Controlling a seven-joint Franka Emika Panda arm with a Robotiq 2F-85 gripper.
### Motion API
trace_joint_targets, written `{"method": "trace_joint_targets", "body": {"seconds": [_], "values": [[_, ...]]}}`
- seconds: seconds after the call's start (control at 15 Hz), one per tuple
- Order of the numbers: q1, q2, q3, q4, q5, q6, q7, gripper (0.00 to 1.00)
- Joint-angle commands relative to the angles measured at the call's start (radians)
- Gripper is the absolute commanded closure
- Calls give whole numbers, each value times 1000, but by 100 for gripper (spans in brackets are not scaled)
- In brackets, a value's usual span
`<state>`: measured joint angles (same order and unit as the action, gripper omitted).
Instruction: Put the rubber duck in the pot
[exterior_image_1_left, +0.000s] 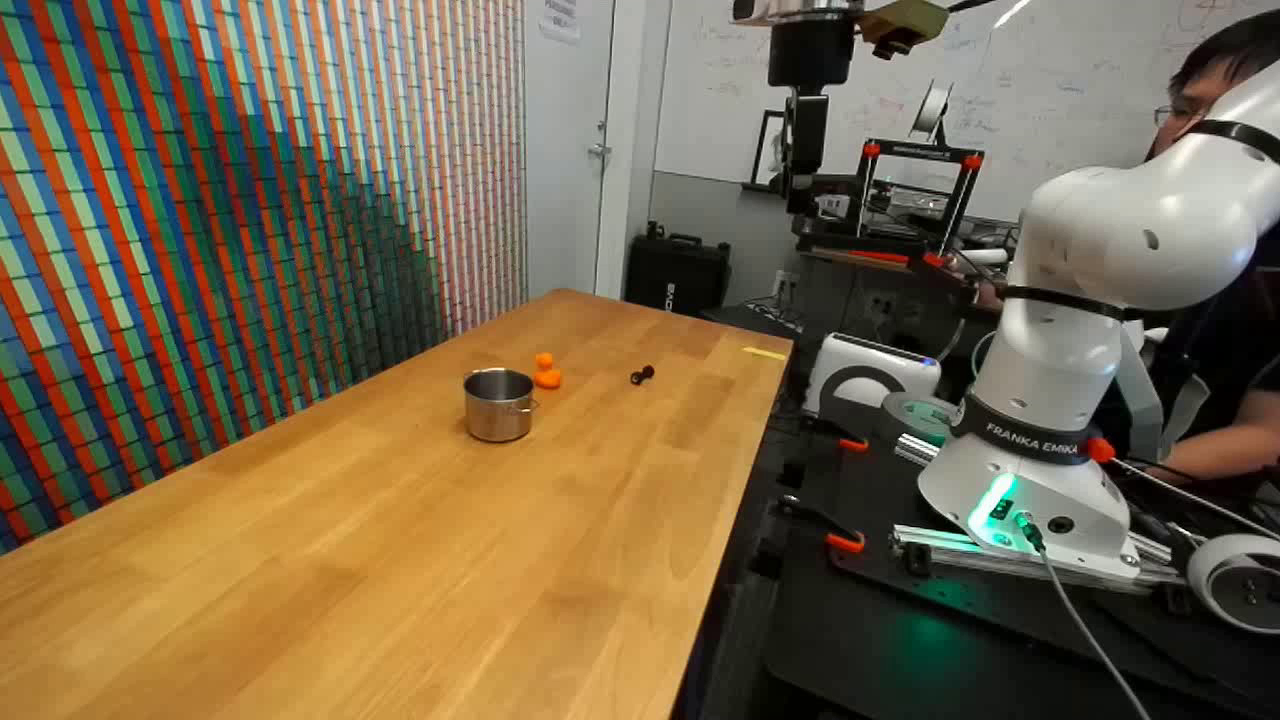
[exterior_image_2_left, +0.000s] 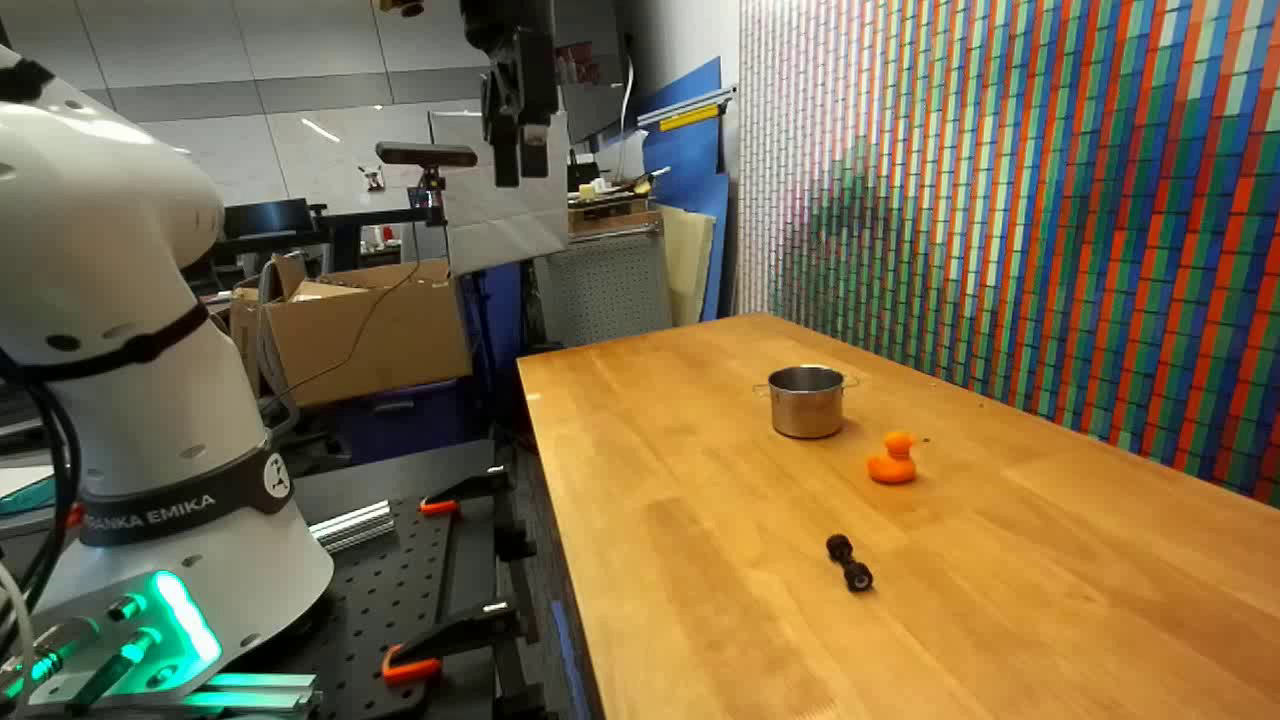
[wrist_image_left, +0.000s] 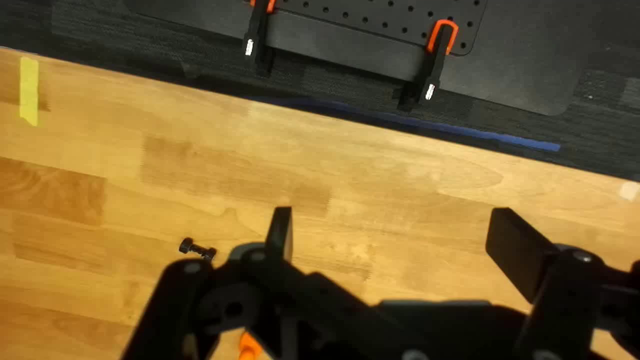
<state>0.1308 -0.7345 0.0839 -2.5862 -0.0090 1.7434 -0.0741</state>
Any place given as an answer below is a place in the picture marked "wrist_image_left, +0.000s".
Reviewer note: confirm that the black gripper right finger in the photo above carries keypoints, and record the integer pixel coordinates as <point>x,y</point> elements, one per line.
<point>520,250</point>

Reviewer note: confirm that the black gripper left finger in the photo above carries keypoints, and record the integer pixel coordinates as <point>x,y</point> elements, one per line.
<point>281,233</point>

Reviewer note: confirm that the small black dumbbell-shaped bolt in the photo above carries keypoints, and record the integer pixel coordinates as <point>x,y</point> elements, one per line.
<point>196,248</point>

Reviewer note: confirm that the small orange object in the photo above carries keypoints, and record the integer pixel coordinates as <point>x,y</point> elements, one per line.
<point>246,349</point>

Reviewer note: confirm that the blue tape strip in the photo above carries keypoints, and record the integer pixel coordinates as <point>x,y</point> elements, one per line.
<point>466,133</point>

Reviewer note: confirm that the black perforated mounting board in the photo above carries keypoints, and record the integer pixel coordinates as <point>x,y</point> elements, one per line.
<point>373,20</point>

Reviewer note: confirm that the yellow tape strip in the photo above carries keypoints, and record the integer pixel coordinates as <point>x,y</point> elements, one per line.
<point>28,91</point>

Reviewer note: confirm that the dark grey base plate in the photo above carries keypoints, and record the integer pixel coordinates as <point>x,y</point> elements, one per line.
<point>520,61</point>

